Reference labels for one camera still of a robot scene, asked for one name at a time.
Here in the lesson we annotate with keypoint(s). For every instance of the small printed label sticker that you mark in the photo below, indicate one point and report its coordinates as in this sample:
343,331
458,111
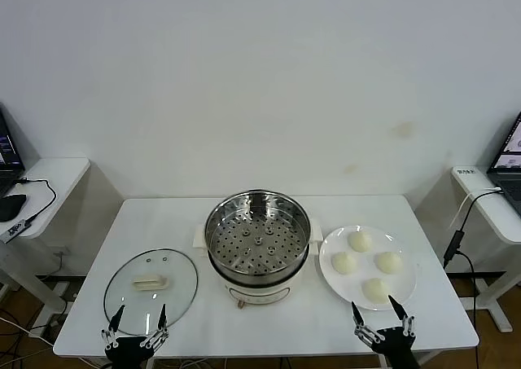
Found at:
466,172

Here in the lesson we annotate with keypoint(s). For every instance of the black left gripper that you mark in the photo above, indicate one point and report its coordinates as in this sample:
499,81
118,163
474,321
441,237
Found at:
130,352

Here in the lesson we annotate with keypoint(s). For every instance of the grey laptop with open windows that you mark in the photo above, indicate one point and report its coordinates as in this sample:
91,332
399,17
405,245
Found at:
509,153

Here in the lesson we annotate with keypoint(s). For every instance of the metal bowl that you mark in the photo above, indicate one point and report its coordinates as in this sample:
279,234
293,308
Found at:
256,255

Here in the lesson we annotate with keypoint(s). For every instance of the white round plate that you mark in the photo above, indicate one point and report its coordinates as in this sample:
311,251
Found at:
364,265

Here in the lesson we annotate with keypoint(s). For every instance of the round glass pot lid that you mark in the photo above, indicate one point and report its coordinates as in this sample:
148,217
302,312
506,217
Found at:
150,282

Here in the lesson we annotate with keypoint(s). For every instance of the white side table with mouse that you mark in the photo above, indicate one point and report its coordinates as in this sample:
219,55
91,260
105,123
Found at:
61,173

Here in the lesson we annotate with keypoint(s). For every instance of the white steamed baozi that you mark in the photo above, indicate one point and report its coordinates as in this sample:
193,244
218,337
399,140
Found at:
360,241
388,262
344,262
376,290

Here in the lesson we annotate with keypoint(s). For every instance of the black computer mouse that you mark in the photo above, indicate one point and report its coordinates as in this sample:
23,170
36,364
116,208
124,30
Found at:
11,207

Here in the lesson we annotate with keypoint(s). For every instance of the laptop with red desktop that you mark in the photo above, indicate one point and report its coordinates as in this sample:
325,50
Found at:
8,149

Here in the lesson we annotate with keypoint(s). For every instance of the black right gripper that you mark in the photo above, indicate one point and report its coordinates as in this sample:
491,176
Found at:
397,344

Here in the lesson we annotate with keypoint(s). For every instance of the white side table with label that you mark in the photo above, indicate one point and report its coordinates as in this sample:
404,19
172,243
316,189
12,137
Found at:
488,216

